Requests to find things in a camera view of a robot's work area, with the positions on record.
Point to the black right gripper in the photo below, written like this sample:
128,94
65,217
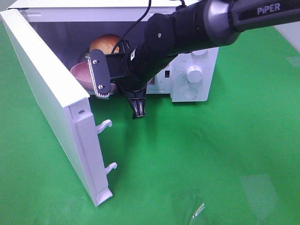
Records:
124,70

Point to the burger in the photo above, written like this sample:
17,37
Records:
105,43

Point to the pink plate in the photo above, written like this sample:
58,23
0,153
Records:
81,72

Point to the white microwave door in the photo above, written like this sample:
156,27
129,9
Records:
64,103

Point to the white microwave knob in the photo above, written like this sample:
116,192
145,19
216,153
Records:
194,74

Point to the round microwave door button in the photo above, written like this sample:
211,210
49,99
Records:
190,93

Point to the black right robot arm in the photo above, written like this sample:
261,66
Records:
202,25

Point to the green table cloth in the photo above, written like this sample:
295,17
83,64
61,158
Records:
232,160

